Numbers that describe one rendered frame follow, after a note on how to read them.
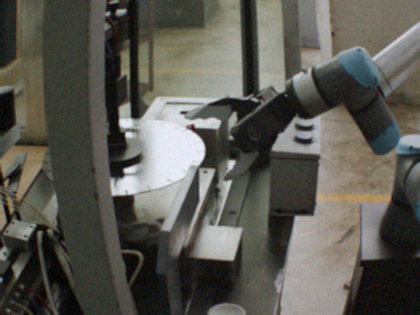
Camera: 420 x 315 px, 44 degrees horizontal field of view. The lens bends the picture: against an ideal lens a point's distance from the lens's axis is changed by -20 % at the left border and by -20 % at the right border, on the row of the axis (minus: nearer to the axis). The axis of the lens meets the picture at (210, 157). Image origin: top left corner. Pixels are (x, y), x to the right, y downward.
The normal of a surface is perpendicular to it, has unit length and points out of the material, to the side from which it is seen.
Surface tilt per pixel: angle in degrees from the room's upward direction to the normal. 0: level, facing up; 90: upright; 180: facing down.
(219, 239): 0
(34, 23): 90
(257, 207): 0
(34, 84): 90
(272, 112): 60
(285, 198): 90
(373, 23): 91
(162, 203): 0
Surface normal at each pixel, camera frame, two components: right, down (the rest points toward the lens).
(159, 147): -0.02, -0.90
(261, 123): 0.49, -0.15
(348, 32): 0.00, 0.45
